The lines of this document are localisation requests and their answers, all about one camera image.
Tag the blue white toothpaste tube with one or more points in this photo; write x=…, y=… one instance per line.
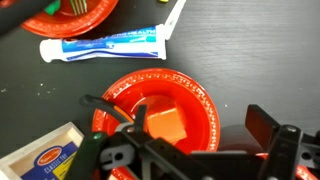
x=110, y=45

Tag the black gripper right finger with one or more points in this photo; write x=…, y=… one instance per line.
x=261, y=128

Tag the wooden shape sorter toy box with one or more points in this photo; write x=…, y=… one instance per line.
x=43, y=160

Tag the orange toy block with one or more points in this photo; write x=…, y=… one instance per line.
x=166, y=125

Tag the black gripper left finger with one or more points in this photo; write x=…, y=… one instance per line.
x=140, y=118

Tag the white plastic fork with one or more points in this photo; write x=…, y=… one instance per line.
x=78, y=6

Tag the green plush toy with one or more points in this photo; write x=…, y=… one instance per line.
x=52, y=7

